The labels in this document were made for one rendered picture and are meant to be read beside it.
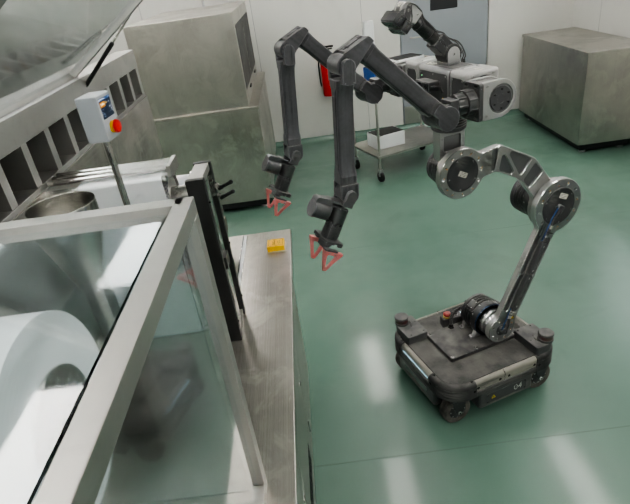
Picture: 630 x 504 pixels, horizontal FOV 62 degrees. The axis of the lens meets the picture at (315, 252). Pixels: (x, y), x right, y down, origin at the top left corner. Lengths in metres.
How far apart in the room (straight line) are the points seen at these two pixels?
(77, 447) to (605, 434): 2.40
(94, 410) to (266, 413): 0.97
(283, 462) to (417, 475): 1.16
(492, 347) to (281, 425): 1.44
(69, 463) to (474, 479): 2.07
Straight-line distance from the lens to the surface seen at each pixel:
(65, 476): 0.45
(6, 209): 1.52
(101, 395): 0.50
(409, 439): 2.52
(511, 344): 2.64
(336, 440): 2.54
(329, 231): 1.66
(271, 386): 1.50
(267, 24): 6.28
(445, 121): 1.71
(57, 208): 1.29
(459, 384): 2.41
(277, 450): 1.34
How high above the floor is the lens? 1.90
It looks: 29 degrees down
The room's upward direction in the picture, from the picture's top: 8 degrees counter-clockwise
